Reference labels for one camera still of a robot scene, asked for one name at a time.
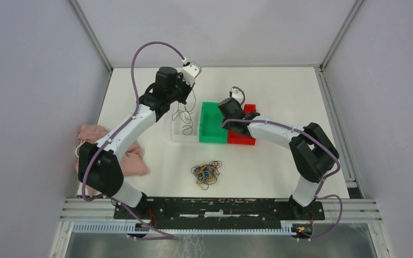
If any brown cable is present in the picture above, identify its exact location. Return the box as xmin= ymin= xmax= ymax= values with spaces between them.
xmin=171 ymin=89 xmax=196 ymax=137

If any cable bundle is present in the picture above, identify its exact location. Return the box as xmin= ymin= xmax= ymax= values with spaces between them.
xmin=190 ymin=160 xmax=223 ymax=190

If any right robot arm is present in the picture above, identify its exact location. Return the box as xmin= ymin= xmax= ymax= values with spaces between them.
xmin=218 ymin=97 xmax=340 ymax=219

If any clear plastic bin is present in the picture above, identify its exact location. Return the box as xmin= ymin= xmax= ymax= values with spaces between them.
xmin=170 ymin=103 xmax=200 ymax=142

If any green plastic bin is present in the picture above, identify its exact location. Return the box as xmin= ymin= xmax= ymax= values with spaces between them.
xmin=199 ymin=102 xmax=227 ymax=144

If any red plastic bin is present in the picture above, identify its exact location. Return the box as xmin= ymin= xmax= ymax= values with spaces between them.
xmin=227 ymin=104 xmax=257 ymax=146

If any pink cloth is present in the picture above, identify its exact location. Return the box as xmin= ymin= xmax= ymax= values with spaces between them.
xmin=75 ymin=124 xmax=151 ymax=198

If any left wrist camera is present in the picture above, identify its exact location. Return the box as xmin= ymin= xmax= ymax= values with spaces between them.
xmin=181 ymin=62 xmax=202 ymax=87

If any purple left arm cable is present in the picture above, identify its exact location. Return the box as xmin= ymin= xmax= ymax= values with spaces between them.
xmin=81 ymin=41 xmax=188 ymax=203

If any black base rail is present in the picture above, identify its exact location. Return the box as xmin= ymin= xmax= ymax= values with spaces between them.
xmin=132 ymin=197 xmax=325 ymax=230

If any white slotted cable duct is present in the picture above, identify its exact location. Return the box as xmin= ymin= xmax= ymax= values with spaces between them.
xmin=72 ymin=221 xmax=295 ymax=237

